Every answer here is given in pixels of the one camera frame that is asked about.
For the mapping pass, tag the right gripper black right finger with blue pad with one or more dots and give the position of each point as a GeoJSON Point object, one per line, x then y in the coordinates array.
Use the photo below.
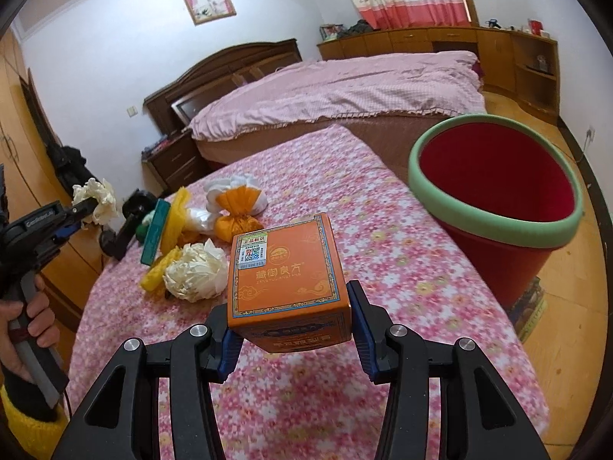
{"type": "Point", "coordinates": [480, 417]}

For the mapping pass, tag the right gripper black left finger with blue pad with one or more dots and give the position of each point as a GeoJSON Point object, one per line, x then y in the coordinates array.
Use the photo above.
{"type": "Point", "coordinates": [119, 417]}

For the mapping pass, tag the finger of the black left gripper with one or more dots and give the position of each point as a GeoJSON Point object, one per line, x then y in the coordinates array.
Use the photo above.
{"type": "Point", "coordinates": [75, 215]}

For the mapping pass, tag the white paper flower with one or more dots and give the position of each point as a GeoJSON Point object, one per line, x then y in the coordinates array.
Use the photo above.
{"type": "Point", "coordinates": [103, 193]}

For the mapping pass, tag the orange cardboard box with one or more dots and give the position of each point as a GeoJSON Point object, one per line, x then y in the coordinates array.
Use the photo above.
{"type": "Point", "coordinates": [287, 291]}

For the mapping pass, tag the orange candy pouch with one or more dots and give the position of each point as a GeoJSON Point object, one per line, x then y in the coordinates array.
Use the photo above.
{"type": "Point", "coordinates": [237, 203]}

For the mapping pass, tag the black hanging clothes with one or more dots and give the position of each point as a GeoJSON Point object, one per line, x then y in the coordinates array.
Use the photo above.
{"type": "Point", "coordinates": [69, 166]}

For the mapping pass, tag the wooden wardrobe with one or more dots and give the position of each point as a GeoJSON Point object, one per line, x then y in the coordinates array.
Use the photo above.
{"type": "Point", "coordinates": [31, 182]}

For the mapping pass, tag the teal flat box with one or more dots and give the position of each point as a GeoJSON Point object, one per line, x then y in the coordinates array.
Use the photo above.
{"type": "Point", "coordinates": [153, 236]}

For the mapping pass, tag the yellow honeycomb paper piece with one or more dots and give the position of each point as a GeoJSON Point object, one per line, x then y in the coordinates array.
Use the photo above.
{"type": "Point", "coordinates": [153, 280]}

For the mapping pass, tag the dark wooden nightstand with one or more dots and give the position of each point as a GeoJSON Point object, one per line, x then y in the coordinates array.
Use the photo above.
{"type": "Point", "coordinates": [175, 161]}

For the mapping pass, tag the book under bin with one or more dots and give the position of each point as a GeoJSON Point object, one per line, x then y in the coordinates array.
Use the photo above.
{"type": "Point", "coordinates": [528, 310]}

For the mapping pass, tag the white crumpled wrapper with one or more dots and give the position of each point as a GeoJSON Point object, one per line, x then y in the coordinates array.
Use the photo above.
{"type": "Point", "coordinates": [202, 220]}

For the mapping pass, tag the dark wooden headboard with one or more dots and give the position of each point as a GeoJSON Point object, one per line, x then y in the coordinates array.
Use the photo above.
{"type": "Point", "coordinates": [174, 105]}

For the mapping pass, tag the red bin green rim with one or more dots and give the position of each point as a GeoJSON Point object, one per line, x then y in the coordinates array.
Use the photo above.
{"type": "Point", "coordinates": [504, 194]}

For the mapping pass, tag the bed with pink quilt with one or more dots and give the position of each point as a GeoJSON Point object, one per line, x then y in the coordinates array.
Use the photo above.
{"type": "Point", "coordinates": [386, 100]}

